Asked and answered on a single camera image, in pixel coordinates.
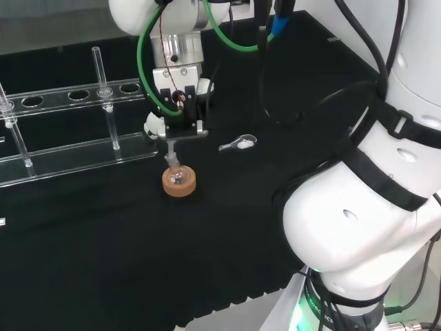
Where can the clear round-bottom flask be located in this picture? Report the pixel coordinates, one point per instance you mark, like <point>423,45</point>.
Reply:
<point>177,176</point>

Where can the clear glass weighing funnel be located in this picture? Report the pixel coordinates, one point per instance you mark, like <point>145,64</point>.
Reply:
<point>243,143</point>

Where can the clear acrylic funnel stand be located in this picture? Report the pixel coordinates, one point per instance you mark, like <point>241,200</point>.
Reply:
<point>69,158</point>

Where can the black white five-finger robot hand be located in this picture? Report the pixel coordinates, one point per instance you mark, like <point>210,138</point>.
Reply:
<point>153,125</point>

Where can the black bench cloth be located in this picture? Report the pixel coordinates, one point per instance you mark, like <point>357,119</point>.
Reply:
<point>120,258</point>

